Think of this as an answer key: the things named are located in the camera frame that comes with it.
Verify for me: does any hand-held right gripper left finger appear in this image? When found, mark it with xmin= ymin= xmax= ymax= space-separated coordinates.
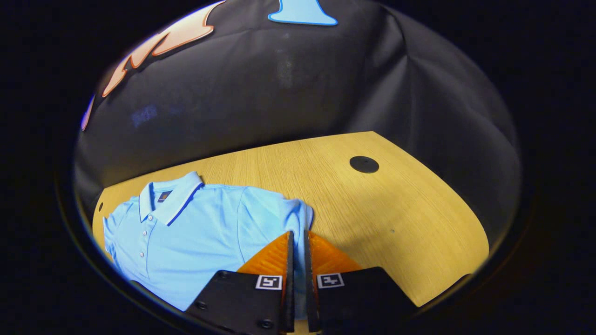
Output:
xmin=186 ymin=230 xmax=295 ymax=335

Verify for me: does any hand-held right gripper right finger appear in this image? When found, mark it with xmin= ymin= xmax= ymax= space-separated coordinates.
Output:
xmin=304 ymin=229 xmax=420 ymax=334

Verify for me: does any light blue polo T-shirt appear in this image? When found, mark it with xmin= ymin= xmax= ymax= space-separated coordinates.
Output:
xmin=102 ymin=171 xmax=315 ymax=322

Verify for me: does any black backdrop cloth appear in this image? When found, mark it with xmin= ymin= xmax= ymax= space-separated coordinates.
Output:
xmin=74 ymin=0 xmax=522 ymax=233

